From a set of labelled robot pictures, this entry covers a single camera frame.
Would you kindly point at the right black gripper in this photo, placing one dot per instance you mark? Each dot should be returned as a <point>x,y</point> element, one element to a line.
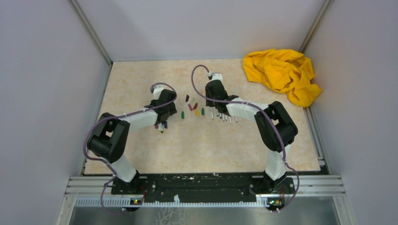
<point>209,103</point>

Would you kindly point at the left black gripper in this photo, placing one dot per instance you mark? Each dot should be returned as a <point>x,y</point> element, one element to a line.
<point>172,109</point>

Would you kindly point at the green long nib marker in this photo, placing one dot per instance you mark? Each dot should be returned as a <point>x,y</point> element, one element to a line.
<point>212,113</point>

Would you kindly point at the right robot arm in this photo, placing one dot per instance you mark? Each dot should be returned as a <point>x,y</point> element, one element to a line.
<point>274,124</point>

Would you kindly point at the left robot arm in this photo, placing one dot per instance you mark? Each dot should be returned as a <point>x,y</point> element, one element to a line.
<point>108,139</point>

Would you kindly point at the yellow crumpled cloth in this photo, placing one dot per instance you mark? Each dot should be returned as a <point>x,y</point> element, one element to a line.
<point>284,71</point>

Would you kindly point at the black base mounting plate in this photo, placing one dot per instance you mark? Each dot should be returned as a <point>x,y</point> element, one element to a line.
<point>203,187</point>

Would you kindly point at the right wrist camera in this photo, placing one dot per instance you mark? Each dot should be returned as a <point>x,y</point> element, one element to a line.
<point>212,77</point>

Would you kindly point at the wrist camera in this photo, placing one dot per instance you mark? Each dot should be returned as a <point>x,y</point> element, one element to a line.
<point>212,77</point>
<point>156,91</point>

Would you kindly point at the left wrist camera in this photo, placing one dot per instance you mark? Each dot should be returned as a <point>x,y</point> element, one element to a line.
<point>156,91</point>

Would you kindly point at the white cable duct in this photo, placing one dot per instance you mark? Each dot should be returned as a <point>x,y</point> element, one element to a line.
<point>129,202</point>

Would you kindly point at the right corner aluminium post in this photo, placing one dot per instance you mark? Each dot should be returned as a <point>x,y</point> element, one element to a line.
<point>316,23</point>

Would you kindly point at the corner aluminium post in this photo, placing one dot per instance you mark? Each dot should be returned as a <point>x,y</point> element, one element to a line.
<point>316,23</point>
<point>90,30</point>

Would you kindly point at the left corner aluminium post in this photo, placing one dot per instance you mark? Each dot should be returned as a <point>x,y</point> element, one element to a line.
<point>90,30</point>

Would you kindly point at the aluminium frame rail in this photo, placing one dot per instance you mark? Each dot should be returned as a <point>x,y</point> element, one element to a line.
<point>307,185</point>

